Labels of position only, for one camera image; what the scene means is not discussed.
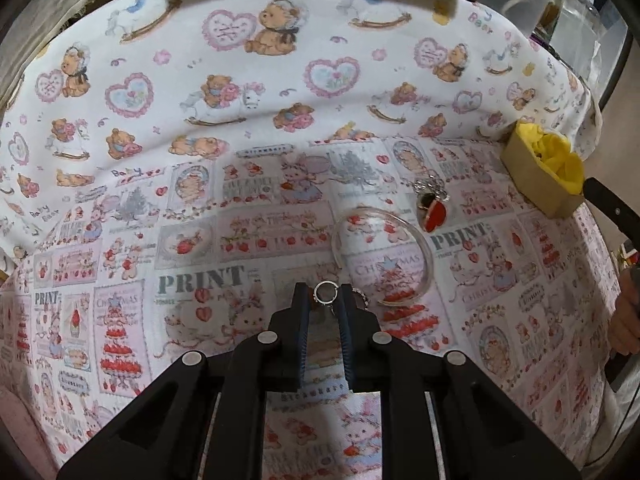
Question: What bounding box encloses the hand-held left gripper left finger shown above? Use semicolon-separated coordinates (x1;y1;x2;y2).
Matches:
57;282;313;480

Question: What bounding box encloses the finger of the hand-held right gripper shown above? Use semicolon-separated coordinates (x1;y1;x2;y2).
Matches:
582;177;640;243

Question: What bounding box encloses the silver keyring chain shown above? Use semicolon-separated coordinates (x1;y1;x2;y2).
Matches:
312;280;372;318

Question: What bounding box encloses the clear spray bottle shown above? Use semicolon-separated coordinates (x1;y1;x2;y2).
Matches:
554;0;630;93

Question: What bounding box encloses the person's right hand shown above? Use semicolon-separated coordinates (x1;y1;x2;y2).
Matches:
612;266;640;357

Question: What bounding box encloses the teddy bear printed cloth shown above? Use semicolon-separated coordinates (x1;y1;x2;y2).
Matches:
0;0;606;281

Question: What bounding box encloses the yellow tissue paper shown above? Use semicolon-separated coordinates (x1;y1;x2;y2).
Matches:
515;121;586;195

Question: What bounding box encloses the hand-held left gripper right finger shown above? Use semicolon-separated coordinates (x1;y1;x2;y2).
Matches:
336;282;583;480

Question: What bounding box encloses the octagonal cardboard box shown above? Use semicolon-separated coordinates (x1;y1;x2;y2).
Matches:
500;121;591;219

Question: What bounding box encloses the white garment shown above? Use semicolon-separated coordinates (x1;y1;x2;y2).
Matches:
585;375;640;480

